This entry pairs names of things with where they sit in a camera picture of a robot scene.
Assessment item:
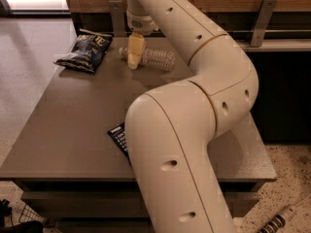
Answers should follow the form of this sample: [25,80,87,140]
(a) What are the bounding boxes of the wire basket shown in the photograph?
[18,204,44,223]

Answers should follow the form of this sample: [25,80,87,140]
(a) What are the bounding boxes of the grey drawer cabinet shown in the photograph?
[1,38,276,233]

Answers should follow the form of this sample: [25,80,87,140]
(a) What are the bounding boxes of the blue snack bar wrapper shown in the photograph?
[107,123,129,159]

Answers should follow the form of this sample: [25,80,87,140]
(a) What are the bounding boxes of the metal wall bracket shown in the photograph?
[250,0,278,48]
[109,0,126,37]

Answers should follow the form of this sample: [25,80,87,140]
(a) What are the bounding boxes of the white power strip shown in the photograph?
[257,194,311,233]

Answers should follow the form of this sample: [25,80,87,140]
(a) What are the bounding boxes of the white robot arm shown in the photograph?
[125,0,259,233]

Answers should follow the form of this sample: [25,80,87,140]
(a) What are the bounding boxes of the horizontal metal rail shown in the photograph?
[228,29,311,38]

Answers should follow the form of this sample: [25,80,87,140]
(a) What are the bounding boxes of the left metal wall bracket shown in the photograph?
[109,0,126,37]

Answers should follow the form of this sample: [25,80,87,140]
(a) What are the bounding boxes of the clear plastic water bottle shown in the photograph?
[119,48,176,72]

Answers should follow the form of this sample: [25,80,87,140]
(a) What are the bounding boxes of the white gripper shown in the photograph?
[126,11,159,70]

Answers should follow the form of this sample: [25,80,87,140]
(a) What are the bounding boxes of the right metal wall bracket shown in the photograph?
[250,0,278,48]

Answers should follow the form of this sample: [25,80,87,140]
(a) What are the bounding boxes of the dark blue chip bag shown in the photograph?
[54,34,113,74]

